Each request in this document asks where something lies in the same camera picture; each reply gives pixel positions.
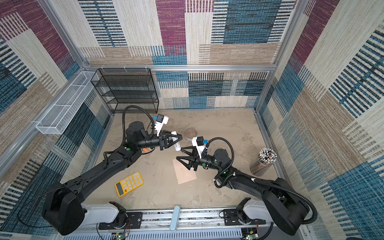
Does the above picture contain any light blue handle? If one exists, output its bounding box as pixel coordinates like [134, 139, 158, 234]
[170, 206, 181, 232]

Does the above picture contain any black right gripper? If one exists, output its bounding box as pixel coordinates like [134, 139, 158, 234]
[176, 145, 222, 171]

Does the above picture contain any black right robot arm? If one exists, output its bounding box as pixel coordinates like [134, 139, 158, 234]
[176, 137, 318, 236]

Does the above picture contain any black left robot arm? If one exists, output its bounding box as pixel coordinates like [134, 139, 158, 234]
[38, 105, 183, 236]

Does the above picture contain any white tape roll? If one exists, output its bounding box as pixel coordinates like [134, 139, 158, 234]
[185, 128, 198, 142]

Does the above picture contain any pencil holder with pencils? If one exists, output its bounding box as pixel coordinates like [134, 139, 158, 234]
[250, 148, 278, 177]

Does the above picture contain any yellow calculator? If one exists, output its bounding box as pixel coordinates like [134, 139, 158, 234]
[115, 172, 144, 198]

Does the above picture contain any pink envelope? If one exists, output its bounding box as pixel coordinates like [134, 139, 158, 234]
[173, 159, 197, 185]

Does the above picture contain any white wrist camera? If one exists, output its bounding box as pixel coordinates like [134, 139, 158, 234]
[153, 114, 169, 136]
[192, 137, 208, 159]

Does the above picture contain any white wire basket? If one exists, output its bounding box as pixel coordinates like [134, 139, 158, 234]
[36, 71, 95, 135]

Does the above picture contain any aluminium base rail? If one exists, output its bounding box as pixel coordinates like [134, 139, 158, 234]
[59, 206, 313, 240]

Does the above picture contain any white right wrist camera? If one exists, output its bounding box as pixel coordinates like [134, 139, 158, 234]
[192, 137, 208, 159]

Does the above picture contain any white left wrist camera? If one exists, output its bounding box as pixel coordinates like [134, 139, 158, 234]
[153, 114, 169, 136]

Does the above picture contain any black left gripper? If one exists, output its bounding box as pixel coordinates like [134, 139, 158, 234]
[136, 131, 182, 153]

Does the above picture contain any black mesh shelf rack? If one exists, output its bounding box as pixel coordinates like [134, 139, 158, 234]
[91, 68, 159, 114]

